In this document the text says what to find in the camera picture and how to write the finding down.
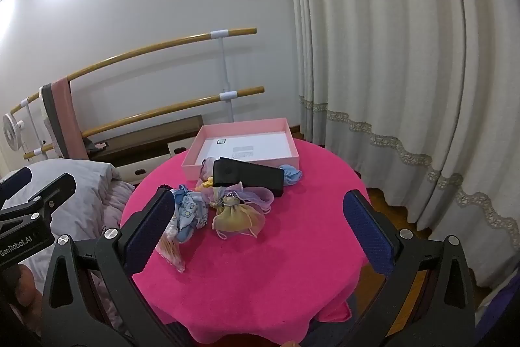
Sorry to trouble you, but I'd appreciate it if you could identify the purple cloth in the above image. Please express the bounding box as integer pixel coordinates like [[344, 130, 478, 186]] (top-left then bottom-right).
[[475, 278, 520, 347]]

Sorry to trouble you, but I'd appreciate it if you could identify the pink grey hanging cloth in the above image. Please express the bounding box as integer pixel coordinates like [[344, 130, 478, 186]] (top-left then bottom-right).
[[39, 76, 100, 161]]

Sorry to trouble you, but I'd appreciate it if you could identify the cream curtain with lace trim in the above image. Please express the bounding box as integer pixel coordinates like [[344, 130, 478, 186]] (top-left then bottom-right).
[[282, 0, 520, 291]]

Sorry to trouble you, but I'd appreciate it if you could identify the wooden barre rail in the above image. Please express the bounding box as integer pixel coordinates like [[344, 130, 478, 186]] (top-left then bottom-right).
[[10, 28, 257, 116], [23, 87, 265, 161]]

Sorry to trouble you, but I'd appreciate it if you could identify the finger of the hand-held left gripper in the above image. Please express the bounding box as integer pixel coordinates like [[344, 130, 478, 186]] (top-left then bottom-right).
[[0, 167, 33, 205], [34, 173, 78, 221]]

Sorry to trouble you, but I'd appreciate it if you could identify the yellow purple organza pouch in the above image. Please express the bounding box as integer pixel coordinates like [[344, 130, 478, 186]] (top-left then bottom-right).
[[205, 185, 275, 240]]

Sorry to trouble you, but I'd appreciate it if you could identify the pink cardboard box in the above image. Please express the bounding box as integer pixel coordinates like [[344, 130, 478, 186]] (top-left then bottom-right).
[[181, 118, 300, 182]]

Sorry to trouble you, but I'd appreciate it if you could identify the light blue cloth scrunchie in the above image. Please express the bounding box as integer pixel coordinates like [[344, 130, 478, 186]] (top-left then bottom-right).
[[279, 164, 303, 186]]

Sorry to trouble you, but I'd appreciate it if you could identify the clear plastic bag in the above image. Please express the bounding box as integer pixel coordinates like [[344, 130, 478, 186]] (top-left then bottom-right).
[[156, 225, 187, 274]]

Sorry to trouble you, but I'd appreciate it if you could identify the white low cabinet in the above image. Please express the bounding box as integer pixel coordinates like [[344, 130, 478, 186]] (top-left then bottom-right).
[[118, 140, 191, 185]]

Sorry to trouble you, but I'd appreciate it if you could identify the black pouch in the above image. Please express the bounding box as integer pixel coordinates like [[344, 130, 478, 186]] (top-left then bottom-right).
[[212, 157, 284, 197]]

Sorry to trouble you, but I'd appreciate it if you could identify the round pink table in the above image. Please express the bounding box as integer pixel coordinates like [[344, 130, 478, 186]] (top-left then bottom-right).
[[120, 138, 371, 345]]

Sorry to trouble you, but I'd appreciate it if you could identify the blue print cloth pouch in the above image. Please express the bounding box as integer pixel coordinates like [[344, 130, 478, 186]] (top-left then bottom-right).
[[168, 186, 212, 242]]

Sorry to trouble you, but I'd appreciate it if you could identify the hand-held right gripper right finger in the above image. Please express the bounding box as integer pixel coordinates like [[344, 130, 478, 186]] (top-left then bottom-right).
[[342, 190, 477, 347]]

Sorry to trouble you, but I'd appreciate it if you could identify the person's left hand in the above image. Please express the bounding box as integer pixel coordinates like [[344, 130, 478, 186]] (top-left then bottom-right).
[[8, 263, 45, 335]]

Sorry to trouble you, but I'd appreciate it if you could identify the small white fan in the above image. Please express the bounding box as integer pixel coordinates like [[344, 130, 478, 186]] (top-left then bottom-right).
[[2, 113, 27, 153]]

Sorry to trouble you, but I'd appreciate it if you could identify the dark wooden bench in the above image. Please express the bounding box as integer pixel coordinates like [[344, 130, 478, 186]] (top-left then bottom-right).
[[83, 114, 204, 165]]

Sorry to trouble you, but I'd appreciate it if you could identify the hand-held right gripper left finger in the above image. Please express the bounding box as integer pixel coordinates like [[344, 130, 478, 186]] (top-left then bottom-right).
[[38, 188, 191, 347]]

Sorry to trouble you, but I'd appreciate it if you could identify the white barre post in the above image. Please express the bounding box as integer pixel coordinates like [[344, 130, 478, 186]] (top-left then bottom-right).
[[211, 29, 238, 124], [20, 99, 47, 156]]

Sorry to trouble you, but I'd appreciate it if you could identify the pale pink blanket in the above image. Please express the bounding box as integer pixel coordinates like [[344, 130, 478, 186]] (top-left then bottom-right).
[[91, 180, 137, 331]]

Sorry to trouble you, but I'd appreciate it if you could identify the grey pillow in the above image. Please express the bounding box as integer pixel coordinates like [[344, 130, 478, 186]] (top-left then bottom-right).
[[0, 159, 123, 291]]

